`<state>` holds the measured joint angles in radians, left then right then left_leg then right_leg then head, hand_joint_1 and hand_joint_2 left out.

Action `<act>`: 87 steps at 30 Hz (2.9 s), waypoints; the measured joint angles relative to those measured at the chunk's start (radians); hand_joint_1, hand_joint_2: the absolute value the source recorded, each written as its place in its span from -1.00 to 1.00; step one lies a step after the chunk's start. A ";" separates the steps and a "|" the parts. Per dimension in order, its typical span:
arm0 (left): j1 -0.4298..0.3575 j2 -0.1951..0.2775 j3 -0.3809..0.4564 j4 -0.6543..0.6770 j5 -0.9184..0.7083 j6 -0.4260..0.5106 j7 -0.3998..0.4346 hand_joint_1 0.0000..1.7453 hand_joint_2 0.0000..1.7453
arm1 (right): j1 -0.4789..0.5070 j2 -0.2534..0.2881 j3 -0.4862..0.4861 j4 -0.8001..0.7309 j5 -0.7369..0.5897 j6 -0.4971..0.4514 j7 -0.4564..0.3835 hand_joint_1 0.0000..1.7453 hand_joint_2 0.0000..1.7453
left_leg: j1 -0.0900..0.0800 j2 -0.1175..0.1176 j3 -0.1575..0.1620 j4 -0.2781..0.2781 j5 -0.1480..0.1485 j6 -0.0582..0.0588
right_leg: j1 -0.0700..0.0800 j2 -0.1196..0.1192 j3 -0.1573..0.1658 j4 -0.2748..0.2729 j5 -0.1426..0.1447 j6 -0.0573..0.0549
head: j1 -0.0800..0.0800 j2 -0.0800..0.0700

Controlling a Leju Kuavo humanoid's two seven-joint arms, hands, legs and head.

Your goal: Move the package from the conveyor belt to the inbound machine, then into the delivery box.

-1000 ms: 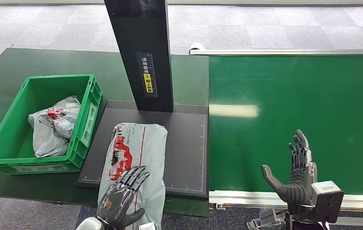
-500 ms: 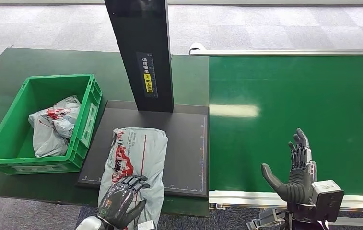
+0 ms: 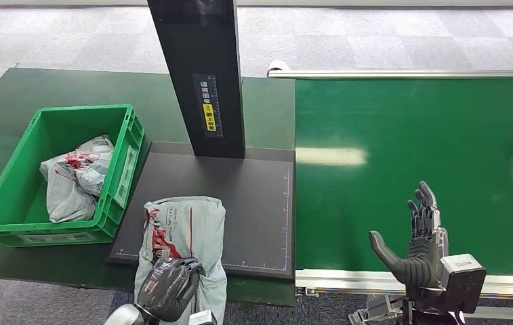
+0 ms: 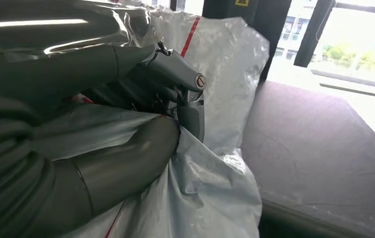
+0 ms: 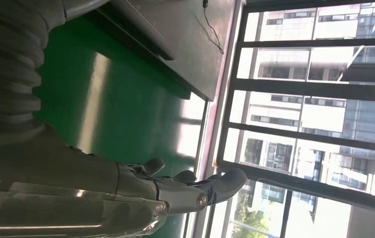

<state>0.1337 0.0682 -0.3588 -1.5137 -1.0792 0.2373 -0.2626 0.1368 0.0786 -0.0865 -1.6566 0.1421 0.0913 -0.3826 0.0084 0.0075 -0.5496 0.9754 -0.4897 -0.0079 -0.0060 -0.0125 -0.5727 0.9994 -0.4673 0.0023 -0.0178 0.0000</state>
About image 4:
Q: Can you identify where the white poly mailer package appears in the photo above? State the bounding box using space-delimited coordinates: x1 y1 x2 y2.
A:
33 8 270 238

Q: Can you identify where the dark window frame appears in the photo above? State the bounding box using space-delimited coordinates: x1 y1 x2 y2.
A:
294 0 375 99

